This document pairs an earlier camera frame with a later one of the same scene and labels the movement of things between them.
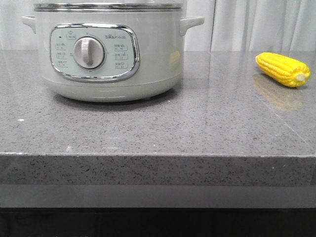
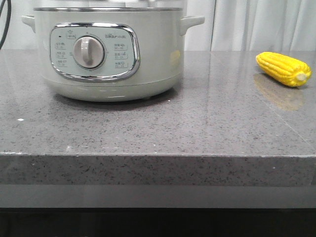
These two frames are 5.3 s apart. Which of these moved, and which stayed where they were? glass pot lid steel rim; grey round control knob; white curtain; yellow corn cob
Moved: glass pot lid steel rim
Stayed: white curtain; grey round control knob; yellow corn cob
